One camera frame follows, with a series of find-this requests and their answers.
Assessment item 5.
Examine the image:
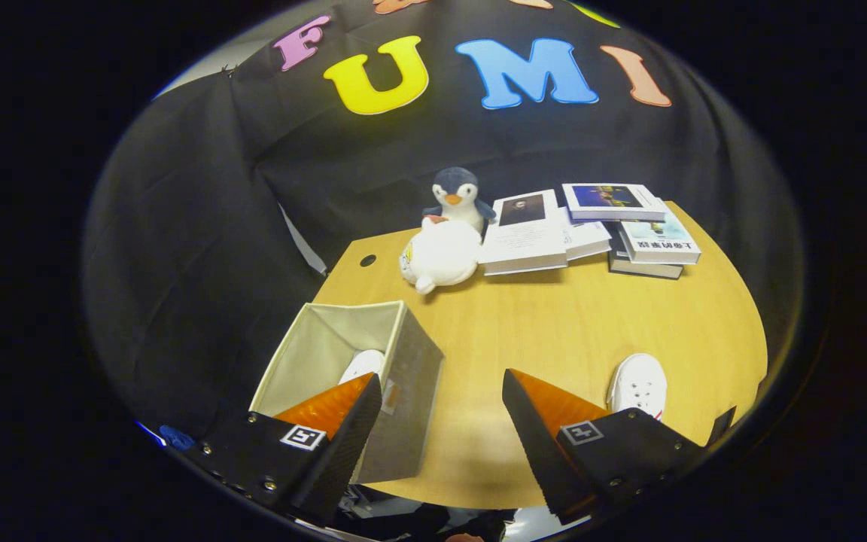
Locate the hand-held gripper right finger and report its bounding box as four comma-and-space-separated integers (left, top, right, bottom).
502, 368, 707, 526

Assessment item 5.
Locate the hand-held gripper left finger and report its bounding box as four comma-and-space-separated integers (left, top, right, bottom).
180, 373, 384, 526

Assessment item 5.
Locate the white striped canvas shoe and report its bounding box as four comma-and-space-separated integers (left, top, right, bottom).
338, 349, 388, 386
606, 353, 668, 421

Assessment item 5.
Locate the grey fabric storage box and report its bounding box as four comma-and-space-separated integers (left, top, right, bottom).
249, 300, 446, 485

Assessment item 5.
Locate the black flat object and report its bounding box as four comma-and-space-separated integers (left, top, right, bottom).
707, 406, 737, 446

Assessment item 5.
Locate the dark grey book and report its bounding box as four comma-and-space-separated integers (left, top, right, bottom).
605, 221, 684, 281

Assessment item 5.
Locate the white plush toy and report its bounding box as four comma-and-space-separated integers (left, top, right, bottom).
400, 215, 483, 295

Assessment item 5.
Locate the white book with dark portrait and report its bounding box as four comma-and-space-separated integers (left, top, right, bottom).
478, 189, 569, 276

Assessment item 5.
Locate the plain white book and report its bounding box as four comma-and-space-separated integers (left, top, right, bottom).
558, 207, 613, 262

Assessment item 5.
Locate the book with pale green cover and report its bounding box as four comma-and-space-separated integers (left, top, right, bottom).
619, 207, 702, 266

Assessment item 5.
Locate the book with blue cover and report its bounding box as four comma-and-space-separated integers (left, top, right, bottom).
562, 183, 668, 222

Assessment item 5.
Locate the penguin plush toy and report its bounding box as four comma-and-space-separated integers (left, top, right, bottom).
423, 166, 497, 233

